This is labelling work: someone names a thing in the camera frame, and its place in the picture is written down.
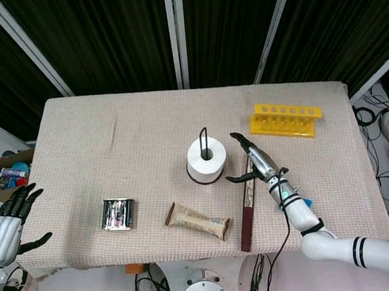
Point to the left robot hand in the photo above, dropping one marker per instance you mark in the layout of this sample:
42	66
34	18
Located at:
2	230

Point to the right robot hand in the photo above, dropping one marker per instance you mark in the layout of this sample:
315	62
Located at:
259	162

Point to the white toilet paper roll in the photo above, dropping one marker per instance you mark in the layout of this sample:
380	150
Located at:
205	159

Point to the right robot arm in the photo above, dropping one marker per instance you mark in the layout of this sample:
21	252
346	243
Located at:
328	236

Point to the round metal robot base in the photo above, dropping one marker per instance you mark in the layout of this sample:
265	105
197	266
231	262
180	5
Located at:
203	287

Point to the yellow test tube rack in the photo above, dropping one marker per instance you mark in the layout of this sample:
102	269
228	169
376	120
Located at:
285	121

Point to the cardboard box with items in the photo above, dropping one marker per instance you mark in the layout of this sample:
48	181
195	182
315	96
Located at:
6	175

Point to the blue snack packet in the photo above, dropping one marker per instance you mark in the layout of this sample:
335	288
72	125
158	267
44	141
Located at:
309	203

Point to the beige snack bar wrapper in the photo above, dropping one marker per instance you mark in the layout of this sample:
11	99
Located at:
197	220

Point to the beige woven table cloth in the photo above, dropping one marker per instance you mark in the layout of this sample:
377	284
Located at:
147	149

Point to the silver battery pack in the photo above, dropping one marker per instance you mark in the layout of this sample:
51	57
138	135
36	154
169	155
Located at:
118	214

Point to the orange object under table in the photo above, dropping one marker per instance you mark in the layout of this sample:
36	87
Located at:
134	268

